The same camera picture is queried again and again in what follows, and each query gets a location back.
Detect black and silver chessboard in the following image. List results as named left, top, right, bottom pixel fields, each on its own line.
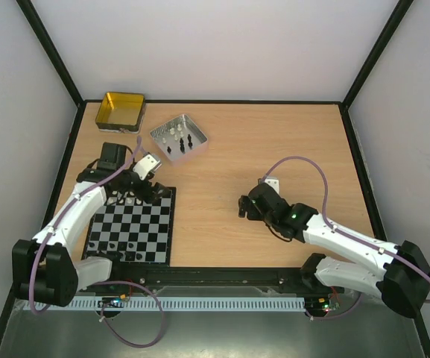
left=82, top=187, right=176, bottom=266

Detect pink tin with chess pieces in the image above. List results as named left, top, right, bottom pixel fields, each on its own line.
left=149, top=113, right=209, bottom=166

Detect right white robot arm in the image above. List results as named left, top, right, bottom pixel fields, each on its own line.
left=238, top=182, right=430, bottom=318

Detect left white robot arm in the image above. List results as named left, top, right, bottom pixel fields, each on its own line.
left=11, top=141, right=166, bottom=315

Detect gold open tin lid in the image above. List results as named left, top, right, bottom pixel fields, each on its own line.
left=95, top=92, right=145, bottom=134

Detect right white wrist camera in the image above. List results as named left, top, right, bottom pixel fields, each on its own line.
left=259, top=176, right=280, bottom=194

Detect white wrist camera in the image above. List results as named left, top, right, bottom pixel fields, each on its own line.
left=259, top=176, right=280, bottom=194
left=132, top=153, right=162, bottom=180

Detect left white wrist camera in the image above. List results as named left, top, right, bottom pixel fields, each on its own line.
left=132, top=153, right=162, bottom=180

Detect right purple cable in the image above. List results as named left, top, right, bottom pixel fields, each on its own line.
left=265, top=155, right=430, bottom=321

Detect purple cable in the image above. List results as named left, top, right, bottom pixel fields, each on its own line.
left=265, top=155, right=430, bottom=321
left=30, top=136, right=167, bottom=348

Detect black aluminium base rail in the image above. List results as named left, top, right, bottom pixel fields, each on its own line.
left=83, top=266, right=346, bottom=294

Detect black cage frame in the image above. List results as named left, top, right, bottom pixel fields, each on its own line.
left=0, top=0, right=430, bottom=358

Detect white slotted cable duct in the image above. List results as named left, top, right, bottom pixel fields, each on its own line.
left=24, top=296, right=307, bottom=313

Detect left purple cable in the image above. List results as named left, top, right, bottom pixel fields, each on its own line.
left=30, top=136, right=167, bottom=348

